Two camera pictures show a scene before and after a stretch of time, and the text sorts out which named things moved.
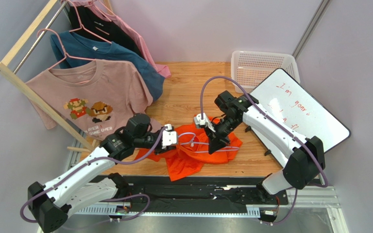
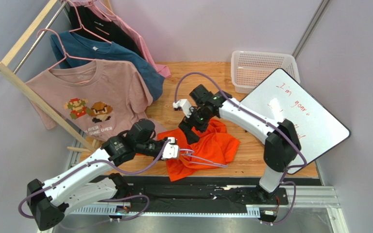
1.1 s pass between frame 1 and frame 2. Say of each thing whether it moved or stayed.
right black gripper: moved
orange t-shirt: stayed
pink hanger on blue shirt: stayed
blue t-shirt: stayed
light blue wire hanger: moved
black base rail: stayed
